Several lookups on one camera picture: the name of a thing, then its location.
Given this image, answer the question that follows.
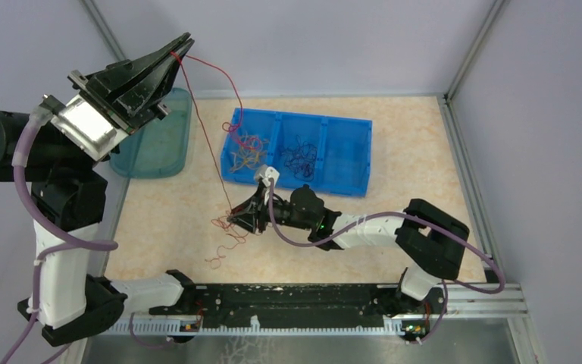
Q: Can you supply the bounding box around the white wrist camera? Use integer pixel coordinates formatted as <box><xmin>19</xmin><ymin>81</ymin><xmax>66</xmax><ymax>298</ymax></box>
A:
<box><xmin>254</xmin><ymin>165</ymin><xmax>280</xmax><ymax>202</ymax></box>
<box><xmin>42</xmin><ymin>94</ymin><xmax>129</xmax><ymax>162</ymax></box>

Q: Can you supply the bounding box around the aluminium frame rail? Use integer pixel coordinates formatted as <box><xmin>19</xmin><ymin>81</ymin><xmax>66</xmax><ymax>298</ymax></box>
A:
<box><xmin>105</xmin><ymin>284</ymin><xmax>528</xmax><ymax>337</ymax></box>

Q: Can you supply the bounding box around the teal translucent plastic tray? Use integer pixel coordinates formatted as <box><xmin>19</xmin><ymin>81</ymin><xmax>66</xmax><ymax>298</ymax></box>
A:
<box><xmin>110</xmin><ymin>88</ymin><xmax>192</xmax><ymax>179</ymax></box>

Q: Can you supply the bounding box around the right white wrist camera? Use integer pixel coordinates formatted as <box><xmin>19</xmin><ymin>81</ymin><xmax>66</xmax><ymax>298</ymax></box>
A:
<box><xmin>254</xmin><ymin>165</ymin><xmax>280</xmax><ymax>202</ymax></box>

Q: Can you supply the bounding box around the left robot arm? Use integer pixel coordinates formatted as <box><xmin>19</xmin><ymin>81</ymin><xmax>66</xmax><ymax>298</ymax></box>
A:
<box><xmin>0</xmin><ymin>33</ymin><xmax>197</xmax><ymax>347</ymax></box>

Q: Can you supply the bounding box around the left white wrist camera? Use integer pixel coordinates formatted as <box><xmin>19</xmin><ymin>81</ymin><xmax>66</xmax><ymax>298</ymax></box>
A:
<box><xmin>42</xmin><ymin>94</ymin><xmax>129</xmax><ymax>162</ymax></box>

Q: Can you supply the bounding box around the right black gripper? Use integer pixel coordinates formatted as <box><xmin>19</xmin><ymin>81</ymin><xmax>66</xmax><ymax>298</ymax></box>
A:
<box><xmin>227</xmin><ymin>184</ymin><xmax>313</xmax><ymax>234</ymax></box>

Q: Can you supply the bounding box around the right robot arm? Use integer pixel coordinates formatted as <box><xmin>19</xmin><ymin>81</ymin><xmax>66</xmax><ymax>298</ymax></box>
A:
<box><xmin>227</xmin><ymin>184</ymin><xmax>469</xmax><ymax>312</ymax></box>

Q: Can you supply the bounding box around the yellow wire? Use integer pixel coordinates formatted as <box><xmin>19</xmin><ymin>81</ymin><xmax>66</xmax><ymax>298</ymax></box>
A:
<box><xmin>228</xmin><ymin>131</ymin><xmax>271</xmax><ymax>174</ymax></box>

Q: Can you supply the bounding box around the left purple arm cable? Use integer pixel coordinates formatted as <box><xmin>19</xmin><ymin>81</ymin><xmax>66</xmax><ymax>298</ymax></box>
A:
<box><xmin>0</xmin><ymin>112</ymin><xmax>120</xmax><ymax>364</ymax></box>

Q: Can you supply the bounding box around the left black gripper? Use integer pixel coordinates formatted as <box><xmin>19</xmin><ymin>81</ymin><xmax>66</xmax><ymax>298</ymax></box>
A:
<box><xmin>60</xmin><ymin>30</ymin><xmax>192</xmax><ymax>171</ymax></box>

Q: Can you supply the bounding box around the blue three-compartment bin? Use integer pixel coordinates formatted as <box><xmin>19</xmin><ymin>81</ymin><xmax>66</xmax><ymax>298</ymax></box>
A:
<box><xmin>220</xmin><ymin>108</ymin><xmax>373</xmax><ymax>197</ymax></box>

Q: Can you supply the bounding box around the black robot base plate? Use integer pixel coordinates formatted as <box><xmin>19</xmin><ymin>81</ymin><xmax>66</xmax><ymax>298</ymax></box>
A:
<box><xmin>149</xmin><ymin>284</ymin><xmax>444</xmax><ymax>340</ymax></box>

